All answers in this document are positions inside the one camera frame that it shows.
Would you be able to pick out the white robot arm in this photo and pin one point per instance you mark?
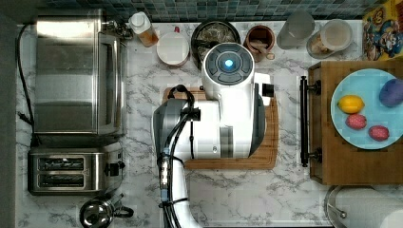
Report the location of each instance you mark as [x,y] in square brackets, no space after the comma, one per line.
[229,123]

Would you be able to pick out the dark canister of tea bags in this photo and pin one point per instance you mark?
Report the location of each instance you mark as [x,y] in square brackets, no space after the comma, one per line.
[210,33]

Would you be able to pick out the clear glass cup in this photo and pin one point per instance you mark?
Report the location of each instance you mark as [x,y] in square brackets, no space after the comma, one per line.
[297,28]

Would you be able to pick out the white bowl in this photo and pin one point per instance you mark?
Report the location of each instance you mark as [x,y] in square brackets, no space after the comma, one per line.
[173,49]

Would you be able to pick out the bamboo cutting board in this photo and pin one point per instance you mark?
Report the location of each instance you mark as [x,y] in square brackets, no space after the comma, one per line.
[263,156]

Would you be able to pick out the brown ceramic jar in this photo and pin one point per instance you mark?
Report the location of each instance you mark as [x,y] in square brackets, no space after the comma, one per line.
[259,41]

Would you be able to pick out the plastic bottle with orange liquid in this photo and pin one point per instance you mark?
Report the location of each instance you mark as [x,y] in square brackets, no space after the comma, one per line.
[142,27]

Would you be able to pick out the stainless steel toaster oven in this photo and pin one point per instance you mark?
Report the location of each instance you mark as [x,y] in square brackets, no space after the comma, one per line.
[79,82]

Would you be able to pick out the wooden drawer box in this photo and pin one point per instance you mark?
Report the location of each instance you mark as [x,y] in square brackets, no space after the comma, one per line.
[331,159]

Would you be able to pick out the steel kettle lid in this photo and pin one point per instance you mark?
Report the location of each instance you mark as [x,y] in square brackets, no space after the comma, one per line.
[101,211]

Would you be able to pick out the yellow lemon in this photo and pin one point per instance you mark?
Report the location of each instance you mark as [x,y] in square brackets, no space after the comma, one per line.
[350,104]

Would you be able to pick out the red fruit left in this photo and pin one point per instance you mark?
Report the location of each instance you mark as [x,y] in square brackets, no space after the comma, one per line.
[356,121]

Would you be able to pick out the red fruit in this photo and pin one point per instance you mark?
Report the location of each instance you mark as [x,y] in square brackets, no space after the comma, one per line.
[379,133]
[356,121]

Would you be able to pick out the steel paper towel holder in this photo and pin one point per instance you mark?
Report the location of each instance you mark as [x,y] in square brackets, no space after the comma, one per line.
[332,209]

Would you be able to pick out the light blue plate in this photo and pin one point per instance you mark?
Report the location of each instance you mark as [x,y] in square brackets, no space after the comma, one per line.
[367,84]

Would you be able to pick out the red fruit right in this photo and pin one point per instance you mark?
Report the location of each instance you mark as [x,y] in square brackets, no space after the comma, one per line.
[379,133]

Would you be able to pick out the paper towel roll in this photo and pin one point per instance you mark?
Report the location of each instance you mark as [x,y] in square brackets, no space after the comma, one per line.
[388,211]

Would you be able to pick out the purple fruit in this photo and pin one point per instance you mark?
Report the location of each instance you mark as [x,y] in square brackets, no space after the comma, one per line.
[391,94]

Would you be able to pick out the colourful cereal box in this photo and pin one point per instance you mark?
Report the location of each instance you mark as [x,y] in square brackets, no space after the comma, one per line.
[382,38]

